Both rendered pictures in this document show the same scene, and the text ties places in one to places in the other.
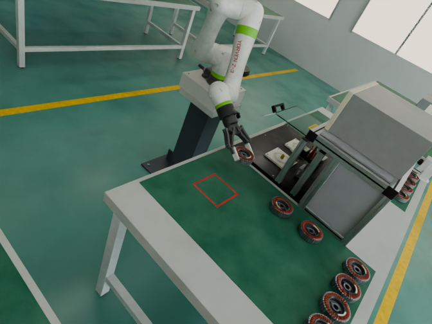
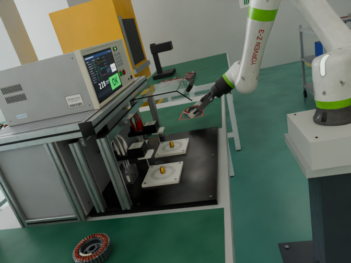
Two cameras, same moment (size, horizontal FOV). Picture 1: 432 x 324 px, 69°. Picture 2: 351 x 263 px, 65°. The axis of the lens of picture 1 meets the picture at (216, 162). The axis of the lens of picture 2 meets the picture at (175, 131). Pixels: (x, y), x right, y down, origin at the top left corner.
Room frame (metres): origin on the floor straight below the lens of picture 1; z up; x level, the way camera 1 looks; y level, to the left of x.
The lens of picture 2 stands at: (2.78, -0.58, 1.32)
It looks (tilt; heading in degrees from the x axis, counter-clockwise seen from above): 21 degrees down; 167
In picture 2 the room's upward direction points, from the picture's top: 15 degrees counter-clockwise
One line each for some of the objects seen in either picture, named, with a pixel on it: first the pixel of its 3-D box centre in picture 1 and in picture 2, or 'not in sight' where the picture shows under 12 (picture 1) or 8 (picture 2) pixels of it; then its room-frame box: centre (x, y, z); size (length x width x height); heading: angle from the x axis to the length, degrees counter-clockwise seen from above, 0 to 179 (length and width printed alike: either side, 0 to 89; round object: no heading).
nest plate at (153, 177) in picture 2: (299, 148); (163, 174); (1.79, -0.44, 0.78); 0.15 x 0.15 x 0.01; 63
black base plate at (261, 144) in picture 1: (291, 157); (166, 163); (1.67, -0.40, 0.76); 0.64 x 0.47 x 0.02; 153
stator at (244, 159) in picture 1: (243, 155); (192, 111); (1.33, -0.11, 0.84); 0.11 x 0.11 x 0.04
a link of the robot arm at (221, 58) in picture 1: (222, 61); (334, 78); (1.99, 0.23, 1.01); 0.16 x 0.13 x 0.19; 109
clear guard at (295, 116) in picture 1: (299, 125); (160, 94); (1.52, -0.31, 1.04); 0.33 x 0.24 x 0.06; 63
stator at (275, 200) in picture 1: (281, 206); not in sight; (1.17, -0.37, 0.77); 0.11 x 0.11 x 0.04
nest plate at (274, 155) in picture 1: (281, 159); (172, 147); (1.57, -0.33, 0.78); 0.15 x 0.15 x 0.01; 63
